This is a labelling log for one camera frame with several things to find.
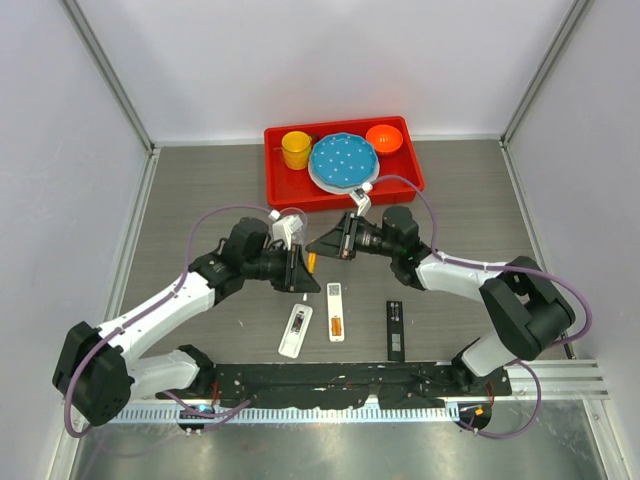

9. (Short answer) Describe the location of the red plastic tray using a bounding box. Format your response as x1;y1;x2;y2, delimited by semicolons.
263;116;425;212

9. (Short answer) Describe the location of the orange handle screwdriver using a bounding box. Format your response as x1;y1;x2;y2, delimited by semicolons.
308;252;317;273

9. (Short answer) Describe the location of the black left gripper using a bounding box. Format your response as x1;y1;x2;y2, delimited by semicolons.
243;243;320;293

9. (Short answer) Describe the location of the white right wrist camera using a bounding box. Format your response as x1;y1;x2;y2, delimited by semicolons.
349;182;373;217

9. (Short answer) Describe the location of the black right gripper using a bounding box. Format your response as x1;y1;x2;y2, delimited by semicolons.
308;211;400;260

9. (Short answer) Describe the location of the blue dotted plate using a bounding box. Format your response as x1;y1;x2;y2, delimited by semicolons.
308;132;380;187

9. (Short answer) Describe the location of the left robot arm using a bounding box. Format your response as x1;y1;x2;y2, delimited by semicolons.
52;213;321;427

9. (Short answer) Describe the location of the long white remote control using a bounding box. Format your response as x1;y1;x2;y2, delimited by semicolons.
327;282;345;342

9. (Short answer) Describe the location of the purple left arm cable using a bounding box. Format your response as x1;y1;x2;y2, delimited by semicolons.
62;204;274;440

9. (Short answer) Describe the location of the yellow plastic cup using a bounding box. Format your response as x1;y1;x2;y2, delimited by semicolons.
281;131;312;170

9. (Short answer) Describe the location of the white remote with black batteries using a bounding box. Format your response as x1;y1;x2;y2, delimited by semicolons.
278;304;313;359

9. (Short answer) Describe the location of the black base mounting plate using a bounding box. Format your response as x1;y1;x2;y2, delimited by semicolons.
173;362;512;410

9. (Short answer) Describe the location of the orange bowl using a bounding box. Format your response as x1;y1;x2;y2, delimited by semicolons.
365;124;404;155

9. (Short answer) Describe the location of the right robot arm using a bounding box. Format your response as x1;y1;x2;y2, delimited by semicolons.
306;206;575;395

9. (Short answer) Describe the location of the white plate under blue plate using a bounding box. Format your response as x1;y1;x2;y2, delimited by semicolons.
308;167;380;195

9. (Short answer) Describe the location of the clear plastic cup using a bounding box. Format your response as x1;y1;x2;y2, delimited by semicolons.
277;206;307;246

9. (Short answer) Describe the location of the aluminium rail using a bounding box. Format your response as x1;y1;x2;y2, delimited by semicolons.
504;358;611;401

